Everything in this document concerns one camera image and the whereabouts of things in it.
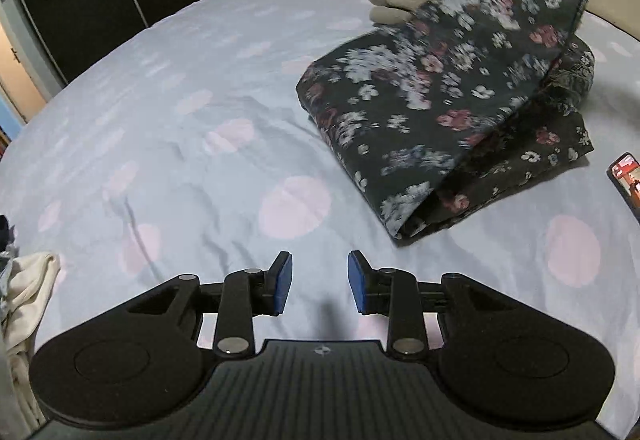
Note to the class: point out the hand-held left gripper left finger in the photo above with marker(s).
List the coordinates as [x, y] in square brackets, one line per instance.
[282, 282]

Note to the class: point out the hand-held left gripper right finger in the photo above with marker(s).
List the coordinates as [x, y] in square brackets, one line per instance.
[357, 282]

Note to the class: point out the dark floral pants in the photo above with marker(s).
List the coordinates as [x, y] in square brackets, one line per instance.
[425, 120]

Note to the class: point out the polka dot bed sheet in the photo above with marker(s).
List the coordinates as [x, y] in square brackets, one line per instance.
[200, 145]

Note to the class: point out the cream cloth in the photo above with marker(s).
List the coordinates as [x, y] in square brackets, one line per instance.
[30, 290]

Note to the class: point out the dark blue cloth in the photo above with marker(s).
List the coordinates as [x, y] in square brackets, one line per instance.
[6, 240]

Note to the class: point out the smartphone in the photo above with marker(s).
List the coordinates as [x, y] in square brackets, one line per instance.
[625, 180]

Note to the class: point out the beige hallway door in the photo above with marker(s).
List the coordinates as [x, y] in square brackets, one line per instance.
[20, 80]

